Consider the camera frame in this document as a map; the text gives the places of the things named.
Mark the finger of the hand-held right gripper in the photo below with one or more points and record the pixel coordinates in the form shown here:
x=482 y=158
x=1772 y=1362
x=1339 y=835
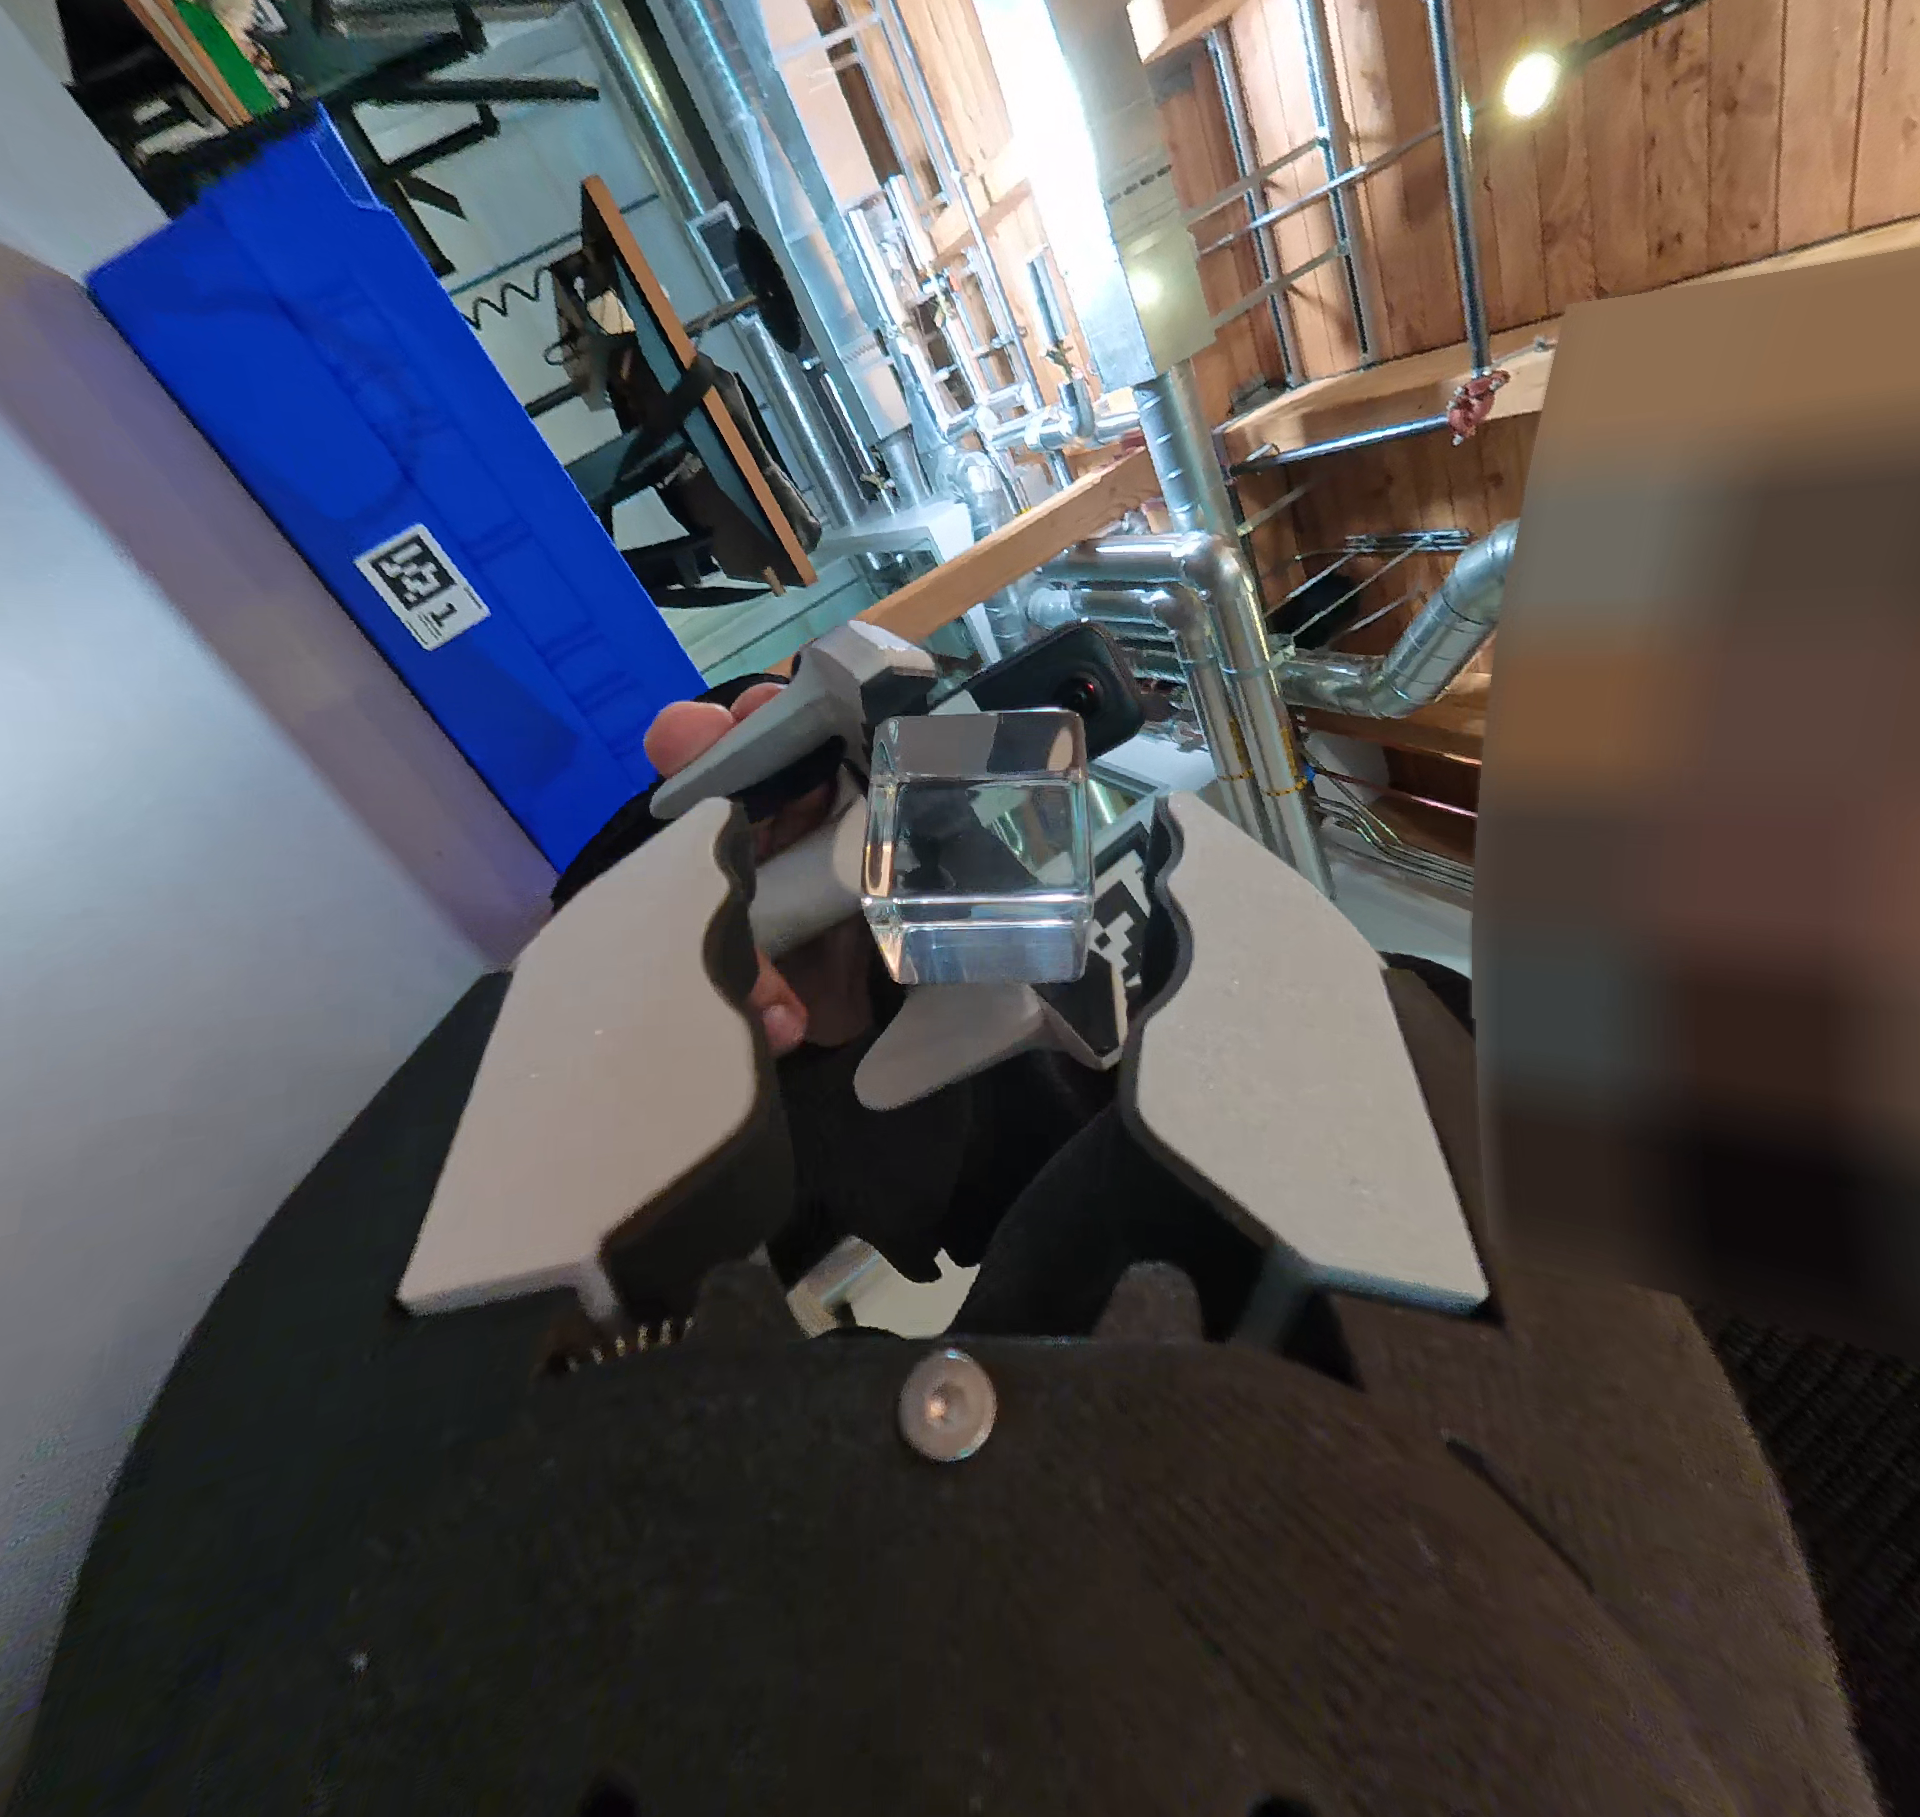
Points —
x=780 y=738
x=960 y=1046

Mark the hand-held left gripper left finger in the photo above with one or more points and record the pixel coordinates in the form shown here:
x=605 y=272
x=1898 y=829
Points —
x=599 y=1097

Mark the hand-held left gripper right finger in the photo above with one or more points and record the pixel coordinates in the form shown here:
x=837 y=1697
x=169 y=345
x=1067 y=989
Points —
x=1290 y=1097

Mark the clear acrylic cube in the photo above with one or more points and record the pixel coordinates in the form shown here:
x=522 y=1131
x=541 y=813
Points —
x=975 y=856

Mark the silver insulated pipe elbow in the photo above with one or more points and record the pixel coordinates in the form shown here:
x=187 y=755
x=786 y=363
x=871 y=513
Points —
x=1186 y=580

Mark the person's right hand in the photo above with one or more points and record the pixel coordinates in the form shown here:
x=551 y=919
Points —
x=698 y=738

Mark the wooden handrail beam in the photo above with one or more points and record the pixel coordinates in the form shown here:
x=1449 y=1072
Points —
x=1036 y=520

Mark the thin copper pipe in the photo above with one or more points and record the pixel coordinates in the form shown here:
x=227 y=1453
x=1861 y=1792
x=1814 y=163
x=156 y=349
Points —
x=1395 y=814

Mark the metal conduit pipe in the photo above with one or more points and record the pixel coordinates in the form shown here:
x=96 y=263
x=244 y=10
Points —
x=1453 y=122
x=1335 y=440

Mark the table with wooden edge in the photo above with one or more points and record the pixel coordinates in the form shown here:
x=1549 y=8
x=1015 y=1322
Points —
x=654 y=339

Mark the black round disc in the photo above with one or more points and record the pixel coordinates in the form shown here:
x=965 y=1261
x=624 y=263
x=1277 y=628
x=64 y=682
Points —
x=770 y=286

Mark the red pipe clamp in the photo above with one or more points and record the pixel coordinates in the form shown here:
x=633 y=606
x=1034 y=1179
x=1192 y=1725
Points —
x=1480 y=405

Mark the blue plastic bin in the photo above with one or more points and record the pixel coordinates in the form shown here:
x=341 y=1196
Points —
x=300 y=349

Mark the person's black knit sweater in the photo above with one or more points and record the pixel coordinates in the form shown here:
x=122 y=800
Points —
x=1845 y=1472

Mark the ceiling spot lamp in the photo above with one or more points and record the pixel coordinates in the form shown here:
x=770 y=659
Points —
x=1532 y=83

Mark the green topped table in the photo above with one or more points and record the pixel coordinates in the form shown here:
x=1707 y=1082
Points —
x=226 y=46

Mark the silver spiral duct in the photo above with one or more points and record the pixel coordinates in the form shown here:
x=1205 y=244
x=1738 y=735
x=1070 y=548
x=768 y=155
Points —
x=1192 y=468

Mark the silver flexible duct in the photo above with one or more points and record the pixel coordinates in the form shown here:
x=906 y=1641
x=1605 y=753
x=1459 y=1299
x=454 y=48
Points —
x=1424 y=638

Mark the grey rectangular air duct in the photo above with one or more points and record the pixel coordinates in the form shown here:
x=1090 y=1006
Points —
x=1111 y=227

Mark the silver ventilation duct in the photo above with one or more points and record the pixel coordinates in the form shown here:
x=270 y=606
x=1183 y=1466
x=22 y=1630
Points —
x=706 y=77

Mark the black metal frame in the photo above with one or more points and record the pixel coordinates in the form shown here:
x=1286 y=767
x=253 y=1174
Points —
x=451 y=40

